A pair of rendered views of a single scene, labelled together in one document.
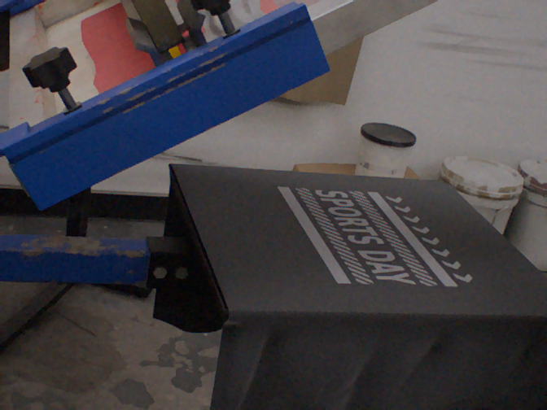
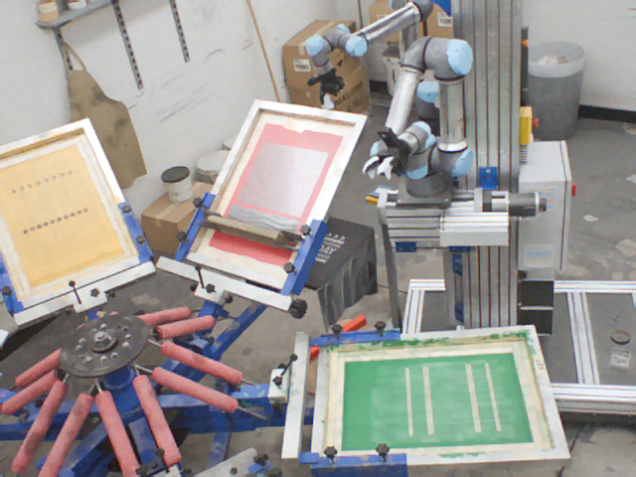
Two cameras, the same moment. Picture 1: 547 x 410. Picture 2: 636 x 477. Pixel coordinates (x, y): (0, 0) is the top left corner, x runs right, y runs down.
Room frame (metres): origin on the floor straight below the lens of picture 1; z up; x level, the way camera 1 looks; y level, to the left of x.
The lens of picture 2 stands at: (-1.13, 1.27, 2.84)
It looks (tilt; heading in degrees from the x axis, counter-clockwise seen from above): 34 degrees down; 328
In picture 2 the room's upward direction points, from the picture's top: 10 degrees counter-clockwise
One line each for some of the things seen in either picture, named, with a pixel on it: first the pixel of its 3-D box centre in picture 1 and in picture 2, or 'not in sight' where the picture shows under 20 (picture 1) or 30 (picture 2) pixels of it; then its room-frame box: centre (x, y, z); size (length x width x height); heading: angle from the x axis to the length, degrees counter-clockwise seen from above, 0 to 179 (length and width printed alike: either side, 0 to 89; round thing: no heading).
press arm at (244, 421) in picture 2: not in sight; (307, 416); (0.42, 0.46, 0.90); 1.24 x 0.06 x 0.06; 49
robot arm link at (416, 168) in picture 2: not in sight; (412, 160); (0.58, -0.27, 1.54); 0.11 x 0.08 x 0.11; 14
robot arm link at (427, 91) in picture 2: not in sight; (429, 98); (1.08, -0.85, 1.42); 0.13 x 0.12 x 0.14; 174
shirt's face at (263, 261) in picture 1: (356, 233); (306, 245); (1.19, -0.13, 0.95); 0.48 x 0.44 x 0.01; 109
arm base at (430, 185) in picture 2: not in sight; (423, 177); (0.75, -0.47, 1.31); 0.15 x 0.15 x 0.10
